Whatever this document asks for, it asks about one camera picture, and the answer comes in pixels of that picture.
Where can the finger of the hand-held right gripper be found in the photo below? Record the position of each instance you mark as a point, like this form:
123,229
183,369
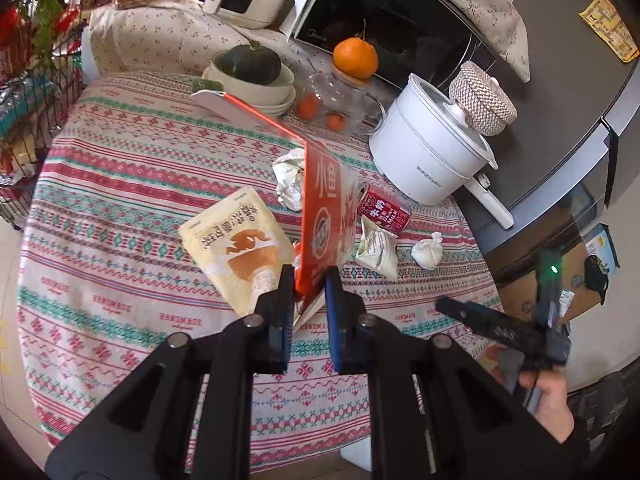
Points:
480,317

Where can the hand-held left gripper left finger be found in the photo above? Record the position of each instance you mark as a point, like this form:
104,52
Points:
282,310

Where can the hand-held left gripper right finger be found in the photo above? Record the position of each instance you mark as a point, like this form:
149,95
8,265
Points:
334,330

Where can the red and white snack bag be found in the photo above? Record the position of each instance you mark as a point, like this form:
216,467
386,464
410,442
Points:
325,220

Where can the white trash bin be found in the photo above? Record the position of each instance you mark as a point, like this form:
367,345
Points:
357,460

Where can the person's right forearm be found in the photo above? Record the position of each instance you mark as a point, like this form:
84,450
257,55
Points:
600,440

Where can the person's right hand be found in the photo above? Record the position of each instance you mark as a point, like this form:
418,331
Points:
550,405

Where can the brown cardboard box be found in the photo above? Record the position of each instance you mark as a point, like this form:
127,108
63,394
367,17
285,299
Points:
520,292

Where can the black pouch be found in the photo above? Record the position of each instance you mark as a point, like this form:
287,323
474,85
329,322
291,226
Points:
595,275

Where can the cream bread bag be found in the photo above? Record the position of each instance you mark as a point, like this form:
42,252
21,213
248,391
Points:
235,250

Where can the blue printed box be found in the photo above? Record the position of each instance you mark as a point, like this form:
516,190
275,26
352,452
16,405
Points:
602,242

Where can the crumpled white tissue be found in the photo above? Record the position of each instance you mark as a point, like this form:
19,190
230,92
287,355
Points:
427,255

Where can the crushed white green carton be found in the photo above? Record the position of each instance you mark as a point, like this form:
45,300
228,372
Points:
377,252

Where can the crumpled white paper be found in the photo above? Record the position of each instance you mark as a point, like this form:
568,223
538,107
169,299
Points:
290,180

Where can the red drink can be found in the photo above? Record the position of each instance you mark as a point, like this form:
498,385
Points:
385,210

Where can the patterned striped tablecloth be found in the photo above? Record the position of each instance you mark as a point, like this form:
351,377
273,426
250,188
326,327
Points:
125,310

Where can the white electric cooking pot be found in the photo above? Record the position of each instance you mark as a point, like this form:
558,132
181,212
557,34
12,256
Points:
425,155

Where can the small orange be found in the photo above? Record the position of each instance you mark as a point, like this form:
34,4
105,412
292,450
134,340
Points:
308,107
335,121

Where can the white ceramic plate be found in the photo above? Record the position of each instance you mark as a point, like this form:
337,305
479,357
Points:
282,105

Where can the woven rattan basket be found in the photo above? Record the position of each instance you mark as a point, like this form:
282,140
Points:
482,97

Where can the grey refrigerator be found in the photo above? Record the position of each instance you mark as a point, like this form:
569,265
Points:
560,85

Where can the glass teapot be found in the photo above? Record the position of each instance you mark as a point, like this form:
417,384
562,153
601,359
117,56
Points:
350,100

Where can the small green vegetable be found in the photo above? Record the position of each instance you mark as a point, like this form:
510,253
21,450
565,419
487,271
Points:
202,84

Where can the dark green pumpkin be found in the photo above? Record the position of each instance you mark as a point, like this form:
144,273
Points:
250,62

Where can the large orange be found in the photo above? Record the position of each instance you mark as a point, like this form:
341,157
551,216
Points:
355,57

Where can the yellow fridge note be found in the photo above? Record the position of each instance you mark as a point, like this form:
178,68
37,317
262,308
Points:
607,27

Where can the small-print floral cloth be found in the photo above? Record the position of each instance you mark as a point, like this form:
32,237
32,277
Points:
165,35

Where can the black microwave oven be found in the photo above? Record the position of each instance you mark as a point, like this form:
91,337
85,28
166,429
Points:
400,15

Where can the floral cloth cover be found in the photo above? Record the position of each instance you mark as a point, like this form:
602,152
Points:
480,0

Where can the red plastic bag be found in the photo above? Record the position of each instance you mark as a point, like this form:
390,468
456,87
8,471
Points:
10,35

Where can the green leafy vegetable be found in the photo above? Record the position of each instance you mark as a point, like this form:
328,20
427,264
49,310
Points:
47,0

